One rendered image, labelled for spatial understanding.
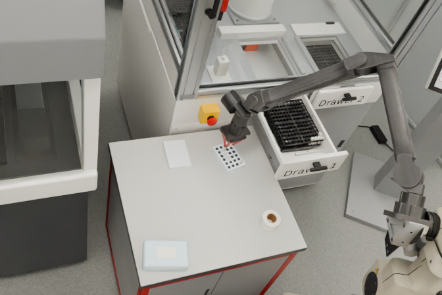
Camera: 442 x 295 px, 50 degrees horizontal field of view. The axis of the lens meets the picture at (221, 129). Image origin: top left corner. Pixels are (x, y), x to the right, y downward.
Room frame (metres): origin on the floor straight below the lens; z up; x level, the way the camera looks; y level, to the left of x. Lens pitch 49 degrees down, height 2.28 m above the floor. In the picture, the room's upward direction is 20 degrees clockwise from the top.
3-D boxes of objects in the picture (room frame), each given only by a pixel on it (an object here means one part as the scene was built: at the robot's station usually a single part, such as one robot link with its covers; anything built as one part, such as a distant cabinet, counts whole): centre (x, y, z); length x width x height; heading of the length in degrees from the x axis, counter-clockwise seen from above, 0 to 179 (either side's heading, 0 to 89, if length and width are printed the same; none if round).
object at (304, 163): (1.20, -0.38, 0.87); 0.29 x 0.02 x 0.11; 123
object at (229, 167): (1.17, -0.06, 0.78); 0.12 x 0.08 x 0.04; 46
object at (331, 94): (1.64, -0.46, 0.87); 0.29 x 0.02 x 0.11; 123
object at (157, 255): (0.69, 0.03, 0.78); 0.15 x 0.10 x 0.04; 110
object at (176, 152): (1.11, 0.13, 0.77); 0.13 x 0.09 x 0.02; 31
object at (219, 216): (0.99, -0.03, 0.38); 0.62 x 0.58 x 0.76; 123
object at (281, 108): (1.37, -0.27, 0.87); 0.22 x 0.18 x 0.06; 33
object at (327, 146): (1.38, -0.26, 0.86); 0.40 x 0.26 x 0.06; 33
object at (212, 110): (1.27, 0.06, 0.88); 0.07 x 0.05 x 0.07; 123
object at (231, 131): (1.17, -0.05, 0.97); 0.10 x 0.07 x 0.07; 135
